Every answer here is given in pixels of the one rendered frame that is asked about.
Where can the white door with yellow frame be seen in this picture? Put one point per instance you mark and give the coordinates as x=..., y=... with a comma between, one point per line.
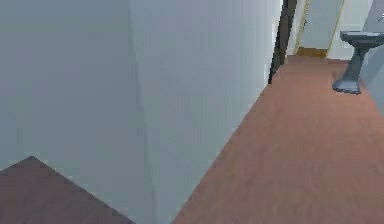
x=319, y=25

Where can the grey pedestal sink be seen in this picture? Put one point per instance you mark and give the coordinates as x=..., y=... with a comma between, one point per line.
x=356, y=65

